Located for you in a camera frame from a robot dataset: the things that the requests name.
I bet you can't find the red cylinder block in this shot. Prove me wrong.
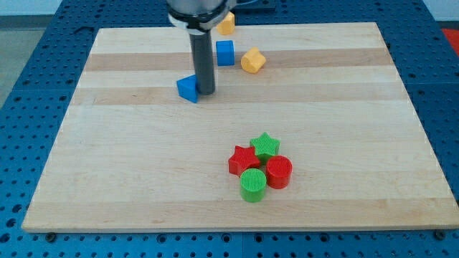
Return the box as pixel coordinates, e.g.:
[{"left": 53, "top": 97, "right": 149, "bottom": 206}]
[{"left": 265, "top": 156, "right": 293, "bottom": 189}]

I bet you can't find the blue cube block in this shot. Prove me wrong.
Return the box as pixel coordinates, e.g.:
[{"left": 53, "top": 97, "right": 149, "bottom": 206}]
[{"left": 216, "top": 40, "right": 235, "bottom": 66}]

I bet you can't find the blue perforated metal table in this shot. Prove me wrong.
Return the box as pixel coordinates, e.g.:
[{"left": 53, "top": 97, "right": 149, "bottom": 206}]
[{"left": 1, "top": 0, "right": 458, "bottom": 257}]

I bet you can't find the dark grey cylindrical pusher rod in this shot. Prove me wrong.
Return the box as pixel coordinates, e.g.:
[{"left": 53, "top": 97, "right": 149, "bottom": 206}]
[{"left": 189, "top": 31, "right": 215, "bottom": 95}]

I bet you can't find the green star block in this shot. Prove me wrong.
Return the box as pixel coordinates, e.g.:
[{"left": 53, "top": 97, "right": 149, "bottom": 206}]
[{"left": 250, "top": 132, "right": 280, "bottom": 165}]

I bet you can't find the green cylinder block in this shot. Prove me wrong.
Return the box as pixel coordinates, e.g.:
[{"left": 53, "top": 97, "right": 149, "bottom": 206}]
[{"left": 240, "top": 168, "right": 267, "bottom": 203}]

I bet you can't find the red star block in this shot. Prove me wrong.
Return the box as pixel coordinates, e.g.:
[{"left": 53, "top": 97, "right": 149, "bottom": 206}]
[{"left": 228, "top": 145, "right": 261, "bottom": 177}]

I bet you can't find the yellow pentagon block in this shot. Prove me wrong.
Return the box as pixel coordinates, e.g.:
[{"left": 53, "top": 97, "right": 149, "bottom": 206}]
[{"left": 216, "top": 12, "right": 235, "bottom": 35}]

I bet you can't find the yellow heart block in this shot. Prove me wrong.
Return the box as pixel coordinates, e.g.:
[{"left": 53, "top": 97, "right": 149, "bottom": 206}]
[{"left": 241, "top": 47, "right": 266, "bottom": 74}]

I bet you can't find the wooden board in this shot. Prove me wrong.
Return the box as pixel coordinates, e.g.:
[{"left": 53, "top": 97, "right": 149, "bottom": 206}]
[{"left": 22, "top": 22, "right": 458, "bottom": 233}]

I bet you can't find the blue triangle block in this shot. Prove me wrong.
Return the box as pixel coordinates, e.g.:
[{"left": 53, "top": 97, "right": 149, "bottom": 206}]
[{"left": 176, "top": 75, "right": 199, "bottom": 103}]

